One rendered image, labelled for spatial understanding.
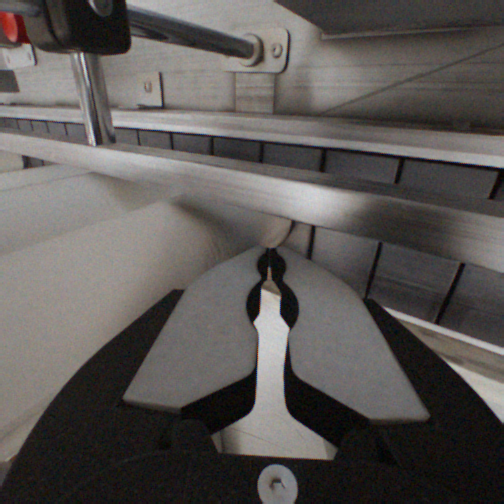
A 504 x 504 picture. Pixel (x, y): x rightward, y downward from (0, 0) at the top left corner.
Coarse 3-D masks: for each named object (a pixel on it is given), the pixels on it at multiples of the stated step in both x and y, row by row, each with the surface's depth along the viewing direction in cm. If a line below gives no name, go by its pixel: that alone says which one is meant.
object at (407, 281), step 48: (144, 144) 22; (192, 144) 19; (240, 144) 17; (480, 192) 12; (288, 240) 18; (336, 240) 16; (384, 288) 16; (432, 288) 14; (480, 288) 13; (480, 336) 14
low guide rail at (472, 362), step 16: (272, 288) 16; (272, 304) 16; (400, 320) 14; (432, 336) 13; (448, 336) 13; (448, 352) 12; (464, 352) 12; (480, 352) 12; (464, 368) 12; (480, 368) 12; (496, 368) 12; (480, 384) 12; (496, 384) 11; (496, 400) 11
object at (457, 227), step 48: (0, 144) 18; (48, 144) 14; (192, 192) 10; (240, 192) 9; (288, 192) 8; (336, 192) 7; (384, 192) 7; (432, 192) 7; (384, 240) 7; (432, 240) 6; (480, 240) 6
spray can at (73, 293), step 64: (0, 256) 8; (64, 256) 8; (128, 256) 9; (192, 256) 11; (0, 320) 6; (64, 320) 7; (128, 320) 8; (0, 384) 6; (64, 384) 7; (0, 448) 6
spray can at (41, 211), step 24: (0, 192) 11; (24, 192) 11; (48, 192) 12; (72, 192) 12; (96, 192) 13; (120, 192) 13; (144, 192) 14; (168, 192) 15; (0, 216) 10; (24, 216) 10; (48, 216) 11; (72, 216) 12; (96, 216) 12; (0, 240) 10; (24, 240) 10
